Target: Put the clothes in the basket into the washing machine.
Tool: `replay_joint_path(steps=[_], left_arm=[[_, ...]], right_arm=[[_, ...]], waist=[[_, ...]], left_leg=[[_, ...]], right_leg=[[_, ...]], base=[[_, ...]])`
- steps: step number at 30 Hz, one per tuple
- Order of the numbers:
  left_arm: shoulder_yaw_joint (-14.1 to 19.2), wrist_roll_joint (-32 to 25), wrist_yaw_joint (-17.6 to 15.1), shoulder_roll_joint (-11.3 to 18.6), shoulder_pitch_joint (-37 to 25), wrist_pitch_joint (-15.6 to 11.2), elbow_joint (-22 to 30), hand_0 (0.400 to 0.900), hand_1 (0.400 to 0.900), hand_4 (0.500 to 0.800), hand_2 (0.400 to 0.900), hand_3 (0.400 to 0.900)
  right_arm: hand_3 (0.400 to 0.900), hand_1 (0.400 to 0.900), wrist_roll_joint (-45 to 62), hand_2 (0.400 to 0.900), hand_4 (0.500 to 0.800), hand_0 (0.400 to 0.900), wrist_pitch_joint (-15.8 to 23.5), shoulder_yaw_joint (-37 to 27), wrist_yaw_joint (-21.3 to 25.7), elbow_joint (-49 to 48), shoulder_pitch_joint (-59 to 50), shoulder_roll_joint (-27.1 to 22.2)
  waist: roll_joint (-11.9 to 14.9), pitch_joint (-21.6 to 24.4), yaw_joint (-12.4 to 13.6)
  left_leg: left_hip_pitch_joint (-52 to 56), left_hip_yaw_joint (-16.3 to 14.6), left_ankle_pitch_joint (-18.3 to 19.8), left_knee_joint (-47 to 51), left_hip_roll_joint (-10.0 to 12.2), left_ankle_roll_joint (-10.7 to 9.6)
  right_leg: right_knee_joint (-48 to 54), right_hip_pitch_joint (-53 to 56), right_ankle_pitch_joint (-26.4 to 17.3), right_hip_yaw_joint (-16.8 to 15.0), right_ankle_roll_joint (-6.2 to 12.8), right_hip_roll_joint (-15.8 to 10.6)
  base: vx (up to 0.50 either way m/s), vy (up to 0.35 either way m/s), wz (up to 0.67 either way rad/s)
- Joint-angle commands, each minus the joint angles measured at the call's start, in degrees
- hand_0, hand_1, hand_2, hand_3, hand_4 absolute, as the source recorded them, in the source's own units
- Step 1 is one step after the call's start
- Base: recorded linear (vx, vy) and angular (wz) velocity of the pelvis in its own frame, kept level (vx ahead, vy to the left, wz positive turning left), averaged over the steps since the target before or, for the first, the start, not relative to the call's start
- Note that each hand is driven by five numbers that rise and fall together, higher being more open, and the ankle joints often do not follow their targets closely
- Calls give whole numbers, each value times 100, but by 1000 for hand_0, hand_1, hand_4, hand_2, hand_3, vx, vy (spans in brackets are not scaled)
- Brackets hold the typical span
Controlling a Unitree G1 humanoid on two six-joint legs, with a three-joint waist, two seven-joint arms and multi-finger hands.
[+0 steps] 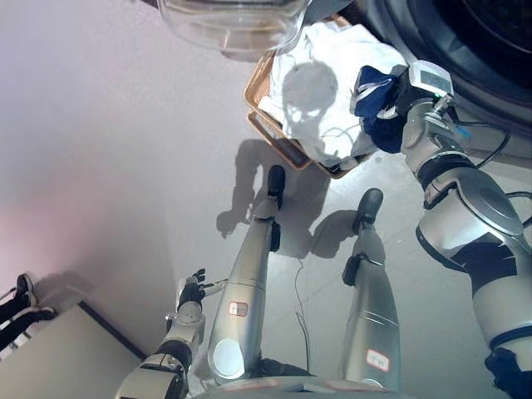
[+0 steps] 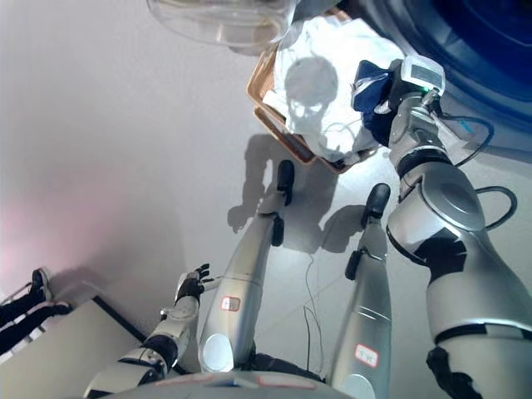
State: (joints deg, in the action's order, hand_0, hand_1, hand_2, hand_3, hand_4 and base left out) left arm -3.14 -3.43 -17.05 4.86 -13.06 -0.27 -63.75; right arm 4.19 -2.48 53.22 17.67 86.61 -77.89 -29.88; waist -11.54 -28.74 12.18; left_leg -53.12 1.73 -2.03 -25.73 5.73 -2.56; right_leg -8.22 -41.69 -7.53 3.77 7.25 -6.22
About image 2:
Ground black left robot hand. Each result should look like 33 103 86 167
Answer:
173 263 220 303

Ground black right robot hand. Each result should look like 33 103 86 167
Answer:
381 71 412 114

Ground dark blue garment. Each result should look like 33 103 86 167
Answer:
350 60 401 147

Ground white crumpled clothes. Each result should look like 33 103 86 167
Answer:
265 14 406 165

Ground grey front-load washing machine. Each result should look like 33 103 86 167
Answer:
344 0 532 126

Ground two-tier wooden laundry basket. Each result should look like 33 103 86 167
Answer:
246 7 354 175

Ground round washing machine door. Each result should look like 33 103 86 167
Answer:
145 0 301 47

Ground white wrist sensor box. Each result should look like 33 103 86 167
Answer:
400 53 446 93

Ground silver left robot leg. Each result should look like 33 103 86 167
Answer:
197 186 287 374

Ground silver robot leg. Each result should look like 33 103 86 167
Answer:
326 215 394 399
197 186 287 374

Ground silver robot torso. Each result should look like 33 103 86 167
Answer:
82 368 333 399

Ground black right robot foot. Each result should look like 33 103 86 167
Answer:
362 182 392 229

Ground black robot foot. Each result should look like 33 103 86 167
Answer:
362 182 392 229
275 160 297 205

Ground white flat board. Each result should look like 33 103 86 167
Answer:
0 293 185 399

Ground black left robot foot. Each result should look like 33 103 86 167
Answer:
275 160 297 205

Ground person leg black trousers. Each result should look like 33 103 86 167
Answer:
0 302 72 338
0 268 52 328

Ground silver right robot leg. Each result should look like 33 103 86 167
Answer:
326 215 394 399

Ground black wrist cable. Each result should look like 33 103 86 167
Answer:
431 97 519 232

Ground thin floor wire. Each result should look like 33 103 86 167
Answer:
302 252 326 375

